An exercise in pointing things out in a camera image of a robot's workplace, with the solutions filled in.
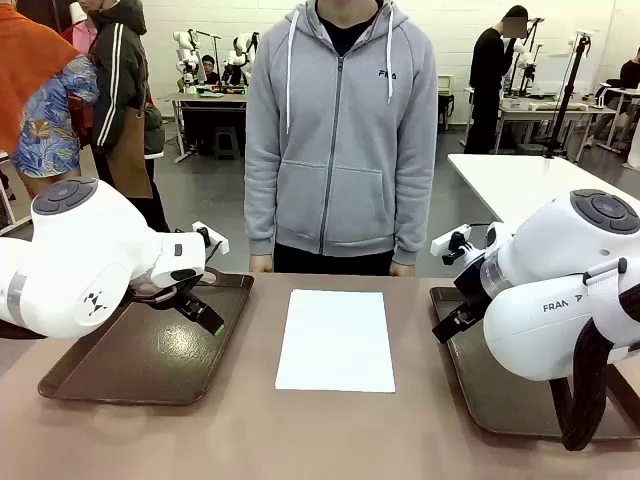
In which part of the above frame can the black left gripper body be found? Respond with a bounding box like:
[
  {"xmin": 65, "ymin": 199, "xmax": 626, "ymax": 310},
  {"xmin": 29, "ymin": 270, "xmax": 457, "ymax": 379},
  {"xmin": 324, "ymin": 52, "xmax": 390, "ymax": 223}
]
[{"xmin": 128, "ymin": 267, "xmax": 212, "ymax": 306}]

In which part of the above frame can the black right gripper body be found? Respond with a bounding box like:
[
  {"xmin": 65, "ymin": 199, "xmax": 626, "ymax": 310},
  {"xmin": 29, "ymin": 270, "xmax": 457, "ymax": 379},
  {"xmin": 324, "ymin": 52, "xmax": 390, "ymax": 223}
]
[{"xmin": 452, "ymin": 255, "xmax": 495, "ymax": 312}]

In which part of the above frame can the white A4 paper sheet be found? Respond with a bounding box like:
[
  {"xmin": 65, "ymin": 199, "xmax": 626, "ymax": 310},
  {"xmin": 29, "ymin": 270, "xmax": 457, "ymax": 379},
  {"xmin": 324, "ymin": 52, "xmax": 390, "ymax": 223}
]
[{"xmin": 274, "ymin": 288, "xmax": 397, "ymax": 394}]

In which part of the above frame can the person's left forearm grey sleeve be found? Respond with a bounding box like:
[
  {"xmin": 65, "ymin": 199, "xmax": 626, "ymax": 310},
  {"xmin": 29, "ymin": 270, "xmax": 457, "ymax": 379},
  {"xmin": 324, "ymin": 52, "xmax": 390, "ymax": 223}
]
[{"xmin": 391, "ymin": 149, "xmax": 439, "ymax": 266}]

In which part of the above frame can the person's right forearm grey sleeve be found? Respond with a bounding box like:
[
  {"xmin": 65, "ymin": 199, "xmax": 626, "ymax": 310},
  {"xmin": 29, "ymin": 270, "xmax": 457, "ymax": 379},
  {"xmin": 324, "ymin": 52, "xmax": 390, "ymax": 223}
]
[{"xmin": 243, "ymin": 149, "xmax": 281, "ymax": 259}]

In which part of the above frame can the brown plastic serving tray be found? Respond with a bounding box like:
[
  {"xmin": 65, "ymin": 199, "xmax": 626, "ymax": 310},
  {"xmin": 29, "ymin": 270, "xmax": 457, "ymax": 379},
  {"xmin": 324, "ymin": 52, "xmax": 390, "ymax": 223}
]
[
  {"xmin": 428, "ymin": 285, "xmax": 640, "ymax": 441},
  {"xmin": 37, "ymin": 267, "xmax": 255, "ymax": 407}
]

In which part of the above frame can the white rounded table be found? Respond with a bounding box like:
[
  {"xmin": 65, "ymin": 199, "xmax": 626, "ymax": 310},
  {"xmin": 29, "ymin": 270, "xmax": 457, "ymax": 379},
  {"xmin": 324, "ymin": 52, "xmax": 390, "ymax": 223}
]
[{"xmin": 446, "ymin": 152, "xmax": 640, "ymax": 226}]

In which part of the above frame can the grey plastic stool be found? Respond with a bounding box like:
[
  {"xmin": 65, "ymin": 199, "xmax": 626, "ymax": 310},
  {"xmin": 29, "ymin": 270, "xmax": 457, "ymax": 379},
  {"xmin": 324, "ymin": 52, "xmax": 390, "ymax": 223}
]
[{"xmin": 213, "ymin": 125, "xmax": 241, "ymax": 161}]

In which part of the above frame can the grey background work table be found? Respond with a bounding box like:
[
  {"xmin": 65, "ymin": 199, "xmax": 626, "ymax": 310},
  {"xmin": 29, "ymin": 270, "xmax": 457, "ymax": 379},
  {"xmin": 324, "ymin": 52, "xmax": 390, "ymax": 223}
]
[{"xmin": 157, "ymin": 91, "xmax": 250, "ymax": 165}]

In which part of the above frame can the person in grey hoodie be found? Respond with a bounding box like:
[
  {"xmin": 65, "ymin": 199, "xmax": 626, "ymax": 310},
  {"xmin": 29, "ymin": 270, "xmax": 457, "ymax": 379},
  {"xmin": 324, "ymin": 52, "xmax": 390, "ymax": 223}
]
[{"xmin": 243, "ymin": 0, "xmax": 439, "ymax": 277}]

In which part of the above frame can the white background desk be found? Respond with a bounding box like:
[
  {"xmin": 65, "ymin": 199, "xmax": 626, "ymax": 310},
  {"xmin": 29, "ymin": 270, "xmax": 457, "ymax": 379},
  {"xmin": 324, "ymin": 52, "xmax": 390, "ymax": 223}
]
[{"xmin": 497, "ymin": 94, "xmax": 619, "ymax": 154}]

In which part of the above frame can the bystander in black clothes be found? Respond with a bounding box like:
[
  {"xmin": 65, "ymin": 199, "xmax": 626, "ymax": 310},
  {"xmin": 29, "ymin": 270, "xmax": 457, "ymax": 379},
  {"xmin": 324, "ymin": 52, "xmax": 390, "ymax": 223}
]
[{"xmin": 463, "ymin": 4, "xmax": 530, "ymax": 156}]

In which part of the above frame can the seated man with glasses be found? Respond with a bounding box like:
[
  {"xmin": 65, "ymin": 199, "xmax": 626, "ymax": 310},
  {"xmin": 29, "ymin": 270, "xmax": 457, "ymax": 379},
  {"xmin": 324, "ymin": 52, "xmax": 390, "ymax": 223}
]
[{"xmin": 198, "ymin": 54, "xmax": 222, "ymax": 86}]

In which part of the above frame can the bystander green striped jacket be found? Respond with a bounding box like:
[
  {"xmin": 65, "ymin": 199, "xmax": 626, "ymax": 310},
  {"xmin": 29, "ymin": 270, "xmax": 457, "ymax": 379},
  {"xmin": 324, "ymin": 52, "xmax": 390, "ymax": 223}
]
[{"xmin": 89, "ymin": 0, "xmax": 174, "ymax": 235}]

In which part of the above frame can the white robot beside black stand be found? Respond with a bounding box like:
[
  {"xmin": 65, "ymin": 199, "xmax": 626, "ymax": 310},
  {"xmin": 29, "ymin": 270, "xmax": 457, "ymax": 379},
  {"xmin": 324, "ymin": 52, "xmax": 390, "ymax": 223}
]
[{"xmin": 507, "ymin": 17, "xmax": 547, "ymax": 99}]

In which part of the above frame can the seated person in dark top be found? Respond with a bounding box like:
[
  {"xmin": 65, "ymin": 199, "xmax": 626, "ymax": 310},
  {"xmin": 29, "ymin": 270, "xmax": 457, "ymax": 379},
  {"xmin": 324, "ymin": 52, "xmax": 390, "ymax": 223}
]
[{"xmin": 587, "ymin": 47, "xmax": 640, "ymax": 149}]

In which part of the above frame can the mannequin in pink top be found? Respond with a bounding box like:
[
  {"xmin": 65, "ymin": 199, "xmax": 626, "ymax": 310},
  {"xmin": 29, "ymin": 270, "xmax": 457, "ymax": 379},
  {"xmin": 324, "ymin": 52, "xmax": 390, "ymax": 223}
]
[{"xmin": 60, "ymin": 1, "xmax": 100, "ymax": 57}]

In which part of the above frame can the bystander in orange top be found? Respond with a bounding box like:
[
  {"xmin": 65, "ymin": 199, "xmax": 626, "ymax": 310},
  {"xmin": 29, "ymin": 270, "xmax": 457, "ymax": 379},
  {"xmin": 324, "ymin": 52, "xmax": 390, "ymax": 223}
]
[{"xmin": 0, "ymin": 0, "xmax": 81, "ymax": 156}]

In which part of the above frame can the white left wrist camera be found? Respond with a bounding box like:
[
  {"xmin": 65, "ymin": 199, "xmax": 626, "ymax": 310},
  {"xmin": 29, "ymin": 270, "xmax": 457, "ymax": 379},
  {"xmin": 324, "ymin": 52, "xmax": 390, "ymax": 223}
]
[{"xmin": 191, "ymin": 220, "xmax": 231, "ymax": 257}]

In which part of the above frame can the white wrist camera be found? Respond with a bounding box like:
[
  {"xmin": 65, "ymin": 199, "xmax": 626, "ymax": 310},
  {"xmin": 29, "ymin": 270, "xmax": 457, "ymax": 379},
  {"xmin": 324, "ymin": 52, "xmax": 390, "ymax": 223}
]
[
  {"xmin": 430, "ymin": 224, "xmax": 474, "ymax": 266},
  {"xmin": 191, "ymin": 220, "xmax": 231, "ymax": 257}
]

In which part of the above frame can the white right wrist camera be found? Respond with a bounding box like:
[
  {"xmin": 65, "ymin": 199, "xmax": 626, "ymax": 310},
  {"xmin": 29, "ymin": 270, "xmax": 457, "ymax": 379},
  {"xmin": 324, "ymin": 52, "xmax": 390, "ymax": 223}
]
[{"xmin": 430, "ymin": 224, "xmax": 474, "ymax": 266}]

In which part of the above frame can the white velcro cable strap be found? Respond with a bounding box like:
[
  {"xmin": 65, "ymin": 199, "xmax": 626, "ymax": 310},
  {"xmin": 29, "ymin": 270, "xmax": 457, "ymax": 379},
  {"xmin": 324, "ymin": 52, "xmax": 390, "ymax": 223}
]
[{"xmin": 583, "ymin": 257, "xmax": 629, "ymax": 301}]

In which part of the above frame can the white side table frame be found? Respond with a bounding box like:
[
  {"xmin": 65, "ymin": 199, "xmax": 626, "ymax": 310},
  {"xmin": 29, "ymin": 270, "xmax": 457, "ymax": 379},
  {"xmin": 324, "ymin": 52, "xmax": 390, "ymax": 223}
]
[{"xmin": 0, "ymin": 189, "xmax": 36, "ymax": 237}]

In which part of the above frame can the black camera tripod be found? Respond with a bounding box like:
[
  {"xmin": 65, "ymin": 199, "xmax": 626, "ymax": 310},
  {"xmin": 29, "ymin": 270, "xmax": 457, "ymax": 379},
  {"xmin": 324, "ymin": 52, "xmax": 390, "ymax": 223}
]
[{"xmin": 542, "ymin": 30, "xmax": 597, "ymax": 160}]

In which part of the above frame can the white robot with black straps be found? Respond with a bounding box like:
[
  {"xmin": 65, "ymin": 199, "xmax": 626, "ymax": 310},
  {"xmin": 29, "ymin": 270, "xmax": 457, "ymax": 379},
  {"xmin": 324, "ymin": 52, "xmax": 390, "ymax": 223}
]
[{"xmin": 221, "ymin": 31, "xmax": 261, "ymax": 87}]

